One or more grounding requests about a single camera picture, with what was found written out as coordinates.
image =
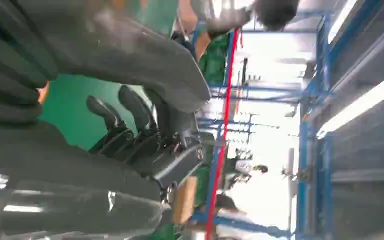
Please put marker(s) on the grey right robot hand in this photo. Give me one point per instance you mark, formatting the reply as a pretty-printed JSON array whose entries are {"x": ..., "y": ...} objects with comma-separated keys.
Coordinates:
[{"x": 122, "y": 43}]

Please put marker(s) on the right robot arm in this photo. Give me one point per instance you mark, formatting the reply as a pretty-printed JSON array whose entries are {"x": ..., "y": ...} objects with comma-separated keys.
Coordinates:
[{"x": 6, "y": 66}]

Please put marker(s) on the green table mat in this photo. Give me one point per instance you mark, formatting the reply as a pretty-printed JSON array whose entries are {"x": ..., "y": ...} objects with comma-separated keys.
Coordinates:
[{"x": 69, "y": 112}]

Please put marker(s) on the person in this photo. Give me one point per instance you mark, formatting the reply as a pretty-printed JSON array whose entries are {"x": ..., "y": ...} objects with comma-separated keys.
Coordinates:
[
  {"x": 225, "y": 13},
  {"x": 246, "y": 167}
]

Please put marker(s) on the cardboard box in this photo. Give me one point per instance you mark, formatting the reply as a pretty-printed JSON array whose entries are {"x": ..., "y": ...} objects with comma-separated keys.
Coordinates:
[{"x": 185, "y": 200}]

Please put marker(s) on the blue metal rack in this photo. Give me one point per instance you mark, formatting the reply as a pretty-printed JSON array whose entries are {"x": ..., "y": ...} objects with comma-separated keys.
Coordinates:
[{"x": 303, "y": 149}]

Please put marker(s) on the ceiling light tube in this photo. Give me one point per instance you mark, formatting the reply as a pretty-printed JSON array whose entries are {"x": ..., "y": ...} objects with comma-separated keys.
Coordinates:
[
  {"x": 341, "y": 20},
  {"x": 351, "y": 111}
]

